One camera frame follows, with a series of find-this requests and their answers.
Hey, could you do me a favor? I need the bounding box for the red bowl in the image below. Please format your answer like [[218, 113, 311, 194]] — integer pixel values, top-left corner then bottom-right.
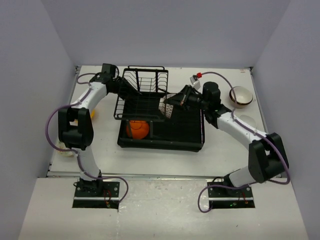
[[238, 114, 257, 129]]

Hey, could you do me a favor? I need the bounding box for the black drip tray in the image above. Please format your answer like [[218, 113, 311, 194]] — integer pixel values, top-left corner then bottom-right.
[[117, 107, 205, 152]]

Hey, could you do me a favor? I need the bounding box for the brown patterned bowl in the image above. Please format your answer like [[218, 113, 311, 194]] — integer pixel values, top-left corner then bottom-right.
[[158, 93, 175, 119]]

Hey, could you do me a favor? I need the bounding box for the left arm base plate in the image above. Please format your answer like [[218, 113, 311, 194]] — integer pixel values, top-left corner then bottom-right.
[[73, 181, 120, 201]]

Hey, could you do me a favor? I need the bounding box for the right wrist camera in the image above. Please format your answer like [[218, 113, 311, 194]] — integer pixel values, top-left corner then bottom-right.
[[190, 72, 202, 90]]

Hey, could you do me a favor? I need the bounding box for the black wire dish rack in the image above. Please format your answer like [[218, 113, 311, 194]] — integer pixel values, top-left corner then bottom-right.
[[114, 65, 169, 138]]

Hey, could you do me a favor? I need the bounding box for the white floral bowl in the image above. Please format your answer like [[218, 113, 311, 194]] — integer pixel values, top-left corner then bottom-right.
[[57, 141, 73, 158]]

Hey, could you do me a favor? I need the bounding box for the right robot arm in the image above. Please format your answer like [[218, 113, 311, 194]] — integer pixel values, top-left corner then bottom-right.
[[160, 82, 289, 197]]

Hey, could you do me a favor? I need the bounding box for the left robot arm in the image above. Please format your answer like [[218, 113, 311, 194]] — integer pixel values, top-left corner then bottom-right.
[[58, 63, 140, 197]]

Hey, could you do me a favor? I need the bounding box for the yellow bowl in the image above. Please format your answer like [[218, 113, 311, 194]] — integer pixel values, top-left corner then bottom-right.
[[90, 109, 96, 119]]

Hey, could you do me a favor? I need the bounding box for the pink flower bowl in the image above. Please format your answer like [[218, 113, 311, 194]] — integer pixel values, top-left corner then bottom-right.
[[229, 86, 254, 108]]

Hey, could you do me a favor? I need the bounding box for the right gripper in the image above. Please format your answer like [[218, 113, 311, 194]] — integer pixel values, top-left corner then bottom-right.
[[164, 85, 210, 112]]

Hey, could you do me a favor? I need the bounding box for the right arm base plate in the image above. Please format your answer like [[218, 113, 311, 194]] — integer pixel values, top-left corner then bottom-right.
[[208, 187, 253, 199]]

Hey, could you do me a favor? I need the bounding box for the orange bowl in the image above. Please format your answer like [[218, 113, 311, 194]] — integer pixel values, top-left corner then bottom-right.
[[126, 120, 150, 140]]

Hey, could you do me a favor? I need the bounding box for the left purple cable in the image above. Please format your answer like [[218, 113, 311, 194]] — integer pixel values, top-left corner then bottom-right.
[[47, 72, 129, 204]]

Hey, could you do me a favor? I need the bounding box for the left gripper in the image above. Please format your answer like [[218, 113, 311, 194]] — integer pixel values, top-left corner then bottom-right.
[[110, 77, 141, 102]]

